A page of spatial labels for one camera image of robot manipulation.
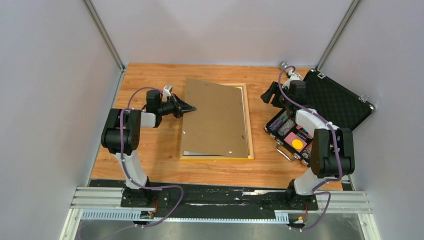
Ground yellow round chip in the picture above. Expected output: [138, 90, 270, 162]
[291, 139, 304, 150]

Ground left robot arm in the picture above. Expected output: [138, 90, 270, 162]
[100, 85, 196, 208]

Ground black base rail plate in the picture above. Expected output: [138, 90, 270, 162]
[86, 178, 354, 221]

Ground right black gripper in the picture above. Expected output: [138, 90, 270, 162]
[261, 81, 292, 109]

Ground black aluminium chip case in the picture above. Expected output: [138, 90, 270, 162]
[264, 69, 375, 166]

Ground brown cardboard backing board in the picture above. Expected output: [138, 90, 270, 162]
[180, 77, 250, 159]

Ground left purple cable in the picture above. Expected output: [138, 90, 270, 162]
[76, 86, 185, 240]

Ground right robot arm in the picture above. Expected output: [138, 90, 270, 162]
[261, 80, 355, 210]

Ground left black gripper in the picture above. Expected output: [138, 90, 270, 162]
[158, 93, 197, 119]

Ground yellow wooden picture frame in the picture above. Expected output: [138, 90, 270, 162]
[179, 82, 255, 162]

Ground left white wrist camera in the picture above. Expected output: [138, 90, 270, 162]
[162, 84, 173, 101]

